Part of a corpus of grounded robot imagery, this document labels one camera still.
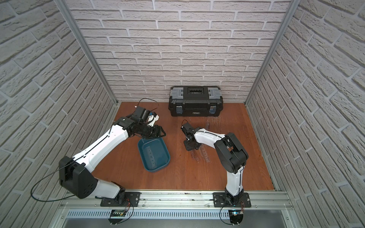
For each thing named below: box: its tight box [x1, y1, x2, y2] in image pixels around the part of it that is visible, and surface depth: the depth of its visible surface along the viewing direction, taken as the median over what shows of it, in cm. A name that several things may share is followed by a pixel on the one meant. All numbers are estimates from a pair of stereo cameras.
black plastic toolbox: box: [168, 85, 224, 117], surface depth 102 cm
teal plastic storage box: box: [137, 137, 171, 173], surface depth 92 cm
